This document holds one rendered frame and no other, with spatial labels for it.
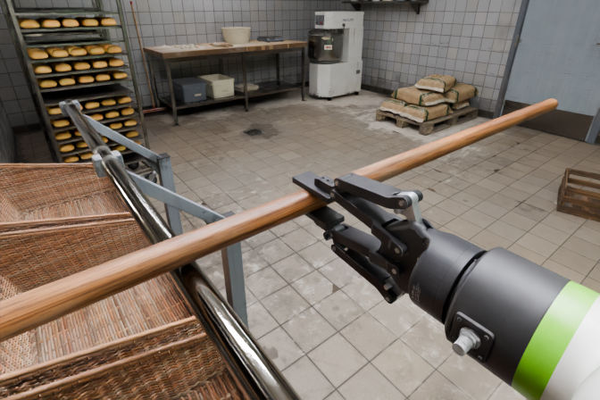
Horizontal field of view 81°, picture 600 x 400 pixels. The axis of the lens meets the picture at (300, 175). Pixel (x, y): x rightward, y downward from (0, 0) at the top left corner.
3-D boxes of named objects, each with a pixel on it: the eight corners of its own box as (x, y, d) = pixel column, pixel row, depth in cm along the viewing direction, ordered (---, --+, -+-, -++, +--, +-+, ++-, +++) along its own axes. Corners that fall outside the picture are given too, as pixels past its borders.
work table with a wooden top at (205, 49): (174, 126, 452) (162, 53, 413) (154, 112, 509) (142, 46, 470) (307, 100, 573) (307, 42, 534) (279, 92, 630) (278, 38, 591)
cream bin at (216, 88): (213, 98, 488) (212, 81, 478) (198, 92, 523) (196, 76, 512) (236, 95, 508) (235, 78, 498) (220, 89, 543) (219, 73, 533)
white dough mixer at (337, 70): (321, 104, 556) (324, 12, 498) (299, 96, 597) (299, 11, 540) (362, 95, 606) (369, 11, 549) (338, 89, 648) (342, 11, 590)
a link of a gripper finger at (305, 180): (328, 204, 41) (328, 198, 41) (291, 181, 46) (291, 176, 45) (345, 195, 43) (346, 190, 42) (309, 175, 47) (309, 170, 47)
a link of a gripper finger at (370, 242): (422, 250, 36) (422, 262, 36) (345, 219, 45) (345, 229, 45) (399, 266, 34) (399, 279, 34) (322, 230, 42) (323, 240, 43)
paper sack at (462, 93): (454, 105, 442) (455, 92, 435) (429, 100, 469) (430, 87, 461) (479, 96, 474) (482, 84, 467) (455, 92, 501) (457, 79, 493)
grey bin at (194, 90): (184, 104, 465) (181, 85, 454) (170, 96, 500) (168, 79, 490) (209, 99, 485) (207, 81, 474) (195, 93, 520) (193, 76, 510)
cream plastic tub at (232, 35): (230, 45, 489) (229, 29, 480) (217, 43, 519) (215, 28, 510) (256, 43, 512) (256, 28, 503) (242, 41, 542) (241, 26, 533)
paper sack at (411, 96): (445, 105, 435) (448, 92, 428) (424, 109, 417) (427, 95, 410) (408, 96, 483) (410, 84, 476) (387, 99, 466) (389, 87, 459)
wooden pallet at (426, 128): (425, 136, 419) (427, 124, 413) (374, 120, 476) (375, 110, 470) (477, 118, 485) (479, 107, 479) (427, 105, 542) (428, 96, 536)
